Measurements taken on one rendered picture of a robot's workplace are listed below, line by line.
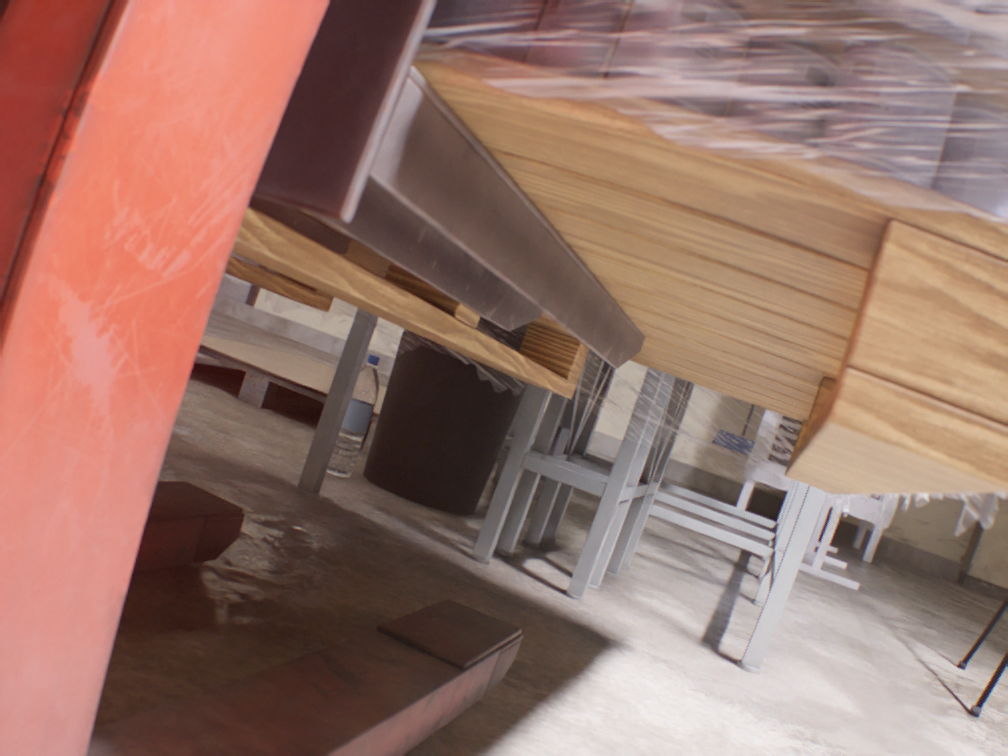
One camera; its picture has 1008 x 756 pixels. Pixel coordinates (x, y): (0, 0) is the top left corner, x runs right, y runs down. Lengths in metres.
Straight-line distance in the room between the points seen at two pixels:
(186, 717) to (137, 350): 0.46
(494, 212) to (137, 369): 0.34
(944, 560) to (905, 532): 0.40
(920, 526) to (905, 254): 8.02
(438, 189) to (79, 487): 0.28
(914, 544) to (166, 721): 7.91
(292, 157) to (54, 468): 0.21
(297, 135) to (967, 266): 0.33
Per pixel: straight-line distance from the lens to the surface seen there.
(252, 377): 3.74
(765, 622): 2.21
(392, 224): 0.92
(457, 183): 0.63
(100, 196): 0.38
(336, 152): 0.52
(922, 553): 8.45
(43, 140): 0.37
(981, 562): 8.21
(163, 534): 1.41
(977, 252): 0.50
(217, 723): 0.84
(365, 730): 0.93
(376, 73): 0.53
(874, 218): 0.51
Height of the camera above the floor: 0.43
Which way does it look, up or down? 2 degrees down
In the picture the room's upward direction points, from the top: 19 degrees clockwise
